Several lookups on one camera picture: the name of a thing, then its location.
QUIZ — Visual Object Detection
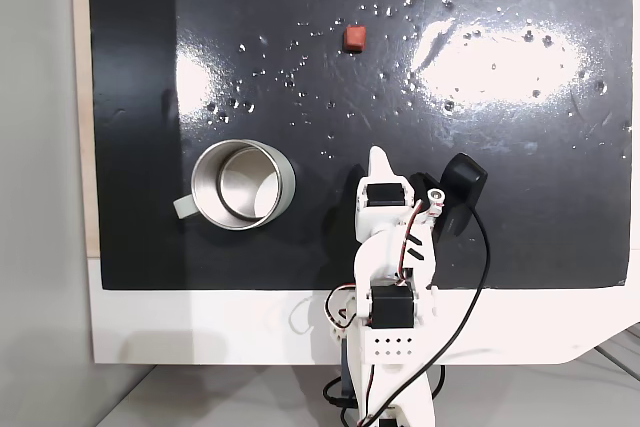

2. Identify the red cube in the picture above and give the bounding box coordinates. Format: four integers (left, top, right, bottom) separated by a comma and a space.
343, 24, 369, 54

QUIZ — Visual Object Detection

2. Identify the blue-grey table clamp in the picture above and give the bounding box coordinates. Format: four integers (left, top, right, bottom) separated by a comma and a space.
339, 334, 357, 398

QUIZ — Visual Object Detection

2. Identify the black glossy mat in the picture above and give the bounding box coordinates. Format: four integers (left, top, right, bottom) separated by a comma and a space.
87, 0, 634, 292

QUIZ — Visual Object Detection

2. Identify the light wooden board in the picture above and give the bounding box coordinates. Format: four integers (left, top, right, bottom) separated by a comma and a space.
71, 0, 104, 259

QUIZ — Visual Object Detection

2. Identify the red white black servo wire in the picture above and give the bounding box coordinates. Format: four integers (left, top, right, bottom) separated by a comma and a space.
324, 285, 359, 333
397, 204, 434, 288

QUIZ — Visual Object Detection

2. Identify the black oval camera box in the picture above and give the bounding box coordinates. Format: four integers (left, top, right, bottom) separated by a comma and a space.
430, 152, 489, 248

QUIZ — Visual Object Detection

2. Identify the steel cup with handle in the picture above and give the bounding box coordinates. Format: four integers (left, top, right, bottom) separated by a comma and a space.
173, 139, 297, 232

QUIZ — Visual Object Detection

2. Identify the black power cable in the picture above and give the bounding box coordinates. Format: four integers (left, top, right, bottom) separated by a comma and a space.
322, 364, 447, 411

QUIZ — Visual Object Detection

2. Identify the grey metal frame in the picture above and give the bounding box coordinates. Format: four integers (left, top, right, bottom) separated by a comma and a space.
592, 321, 640, 383

